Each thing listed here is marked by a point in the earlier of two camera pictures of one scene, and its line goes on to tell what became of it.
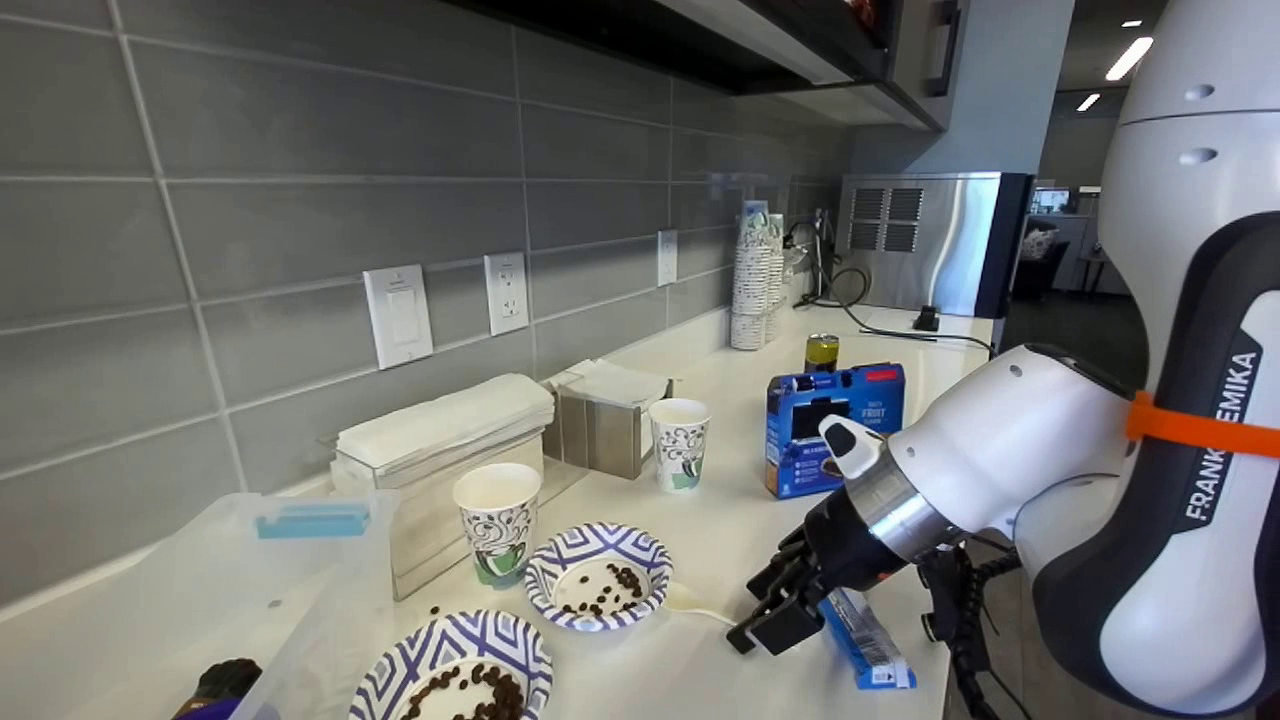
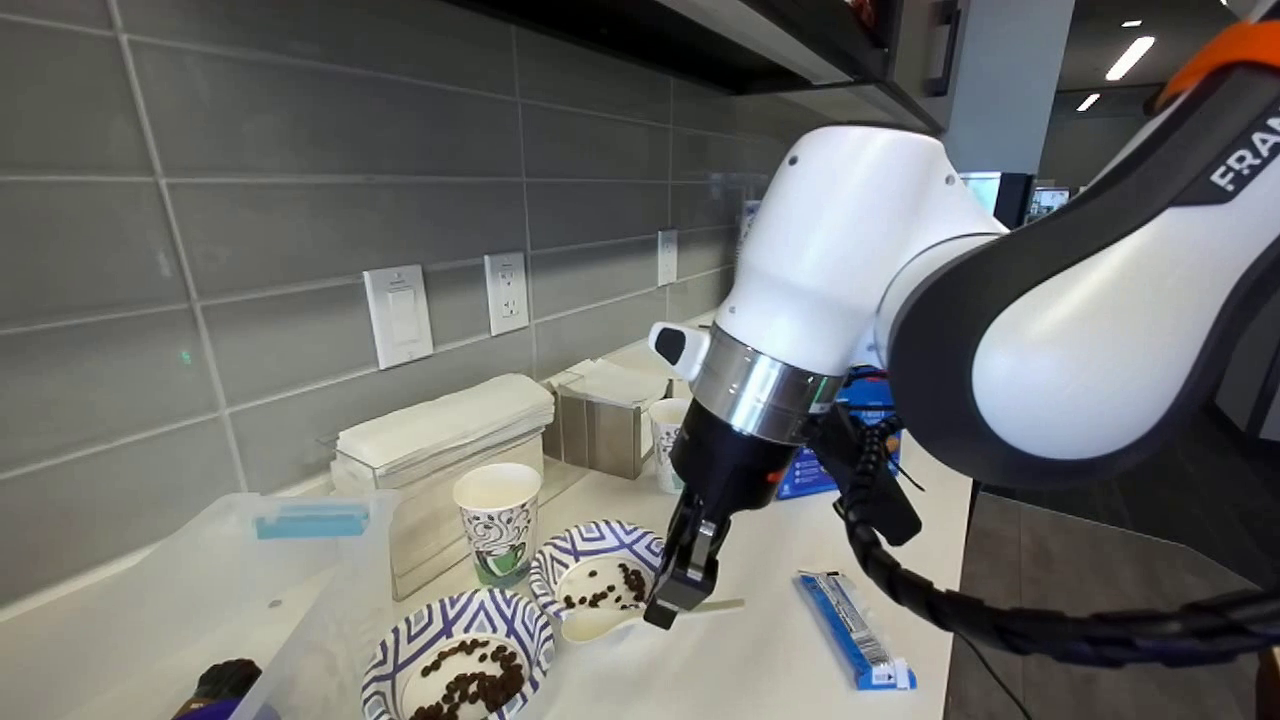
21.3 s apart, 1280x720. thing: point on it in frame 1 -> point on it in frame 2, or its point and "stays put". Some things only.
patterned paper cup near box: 680,439 stays put
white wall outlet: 505,288 stays put
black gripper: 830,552 -> 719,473
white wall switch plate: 398,312 stays put
